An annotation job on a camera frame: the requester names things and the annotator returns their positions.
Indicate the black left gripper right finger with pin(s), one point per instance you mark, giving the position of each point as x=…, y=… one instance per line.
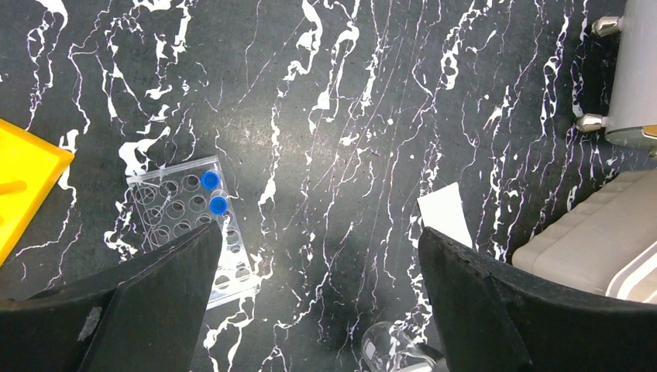
x=491, y=316

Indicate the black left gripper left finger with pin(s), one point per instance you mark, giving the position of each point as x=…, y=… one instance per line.
x=142, y=315

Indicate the small glass beaker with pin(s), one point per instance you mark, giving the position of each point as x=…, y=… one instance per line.
x=386, y=347

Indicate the white paper packet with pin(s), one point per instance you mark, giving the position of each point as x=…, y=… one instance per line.
x=442, y=210

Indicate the blue capped tube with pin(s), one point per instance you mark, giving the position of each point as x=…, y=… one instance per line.
x=211, y=180
x=218, y=202

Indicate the white plastic bin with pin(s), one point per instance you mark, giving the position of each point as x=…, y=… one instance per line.
x=606, y=245

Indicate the clear plastic tube rack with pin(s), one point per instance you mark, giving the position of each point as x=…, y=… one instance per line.
x=171, y=202

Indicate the yellow test tube rack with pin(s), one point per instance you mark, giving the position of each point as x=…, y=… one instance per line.
x=30, y=167

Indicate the cream cylindrical drawer cabinet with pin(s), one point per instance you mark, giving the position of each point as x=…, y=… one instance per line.
x=631, y=120

